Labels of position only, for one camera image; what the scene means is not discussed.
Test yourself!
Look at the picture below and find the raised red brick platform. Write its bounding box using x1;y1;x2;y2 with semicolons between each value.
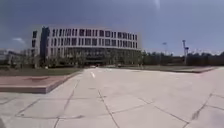
0;71;83;95

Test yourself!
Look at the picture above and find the tall pole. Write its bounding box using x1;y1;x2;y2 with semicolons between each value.
181;39;190;66

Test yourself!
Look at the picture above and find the grass strip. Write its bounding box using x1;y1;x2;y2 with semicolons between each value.
0;67;84;77

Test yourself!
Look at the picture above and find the row of small trees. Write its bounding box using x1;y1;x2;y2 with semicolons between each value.
0;49;88;70

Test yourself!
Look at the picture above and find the pale concrete slab pavement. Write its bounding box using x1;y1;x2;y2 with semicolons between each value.
0;66;224;128

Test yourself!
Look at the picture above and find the street lamp pole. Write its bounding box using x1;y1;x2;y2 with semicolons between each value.
161;41;168;56

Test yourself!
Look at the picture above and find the large white office building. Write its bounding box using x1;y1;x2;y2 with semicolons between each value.
30;26;142;66

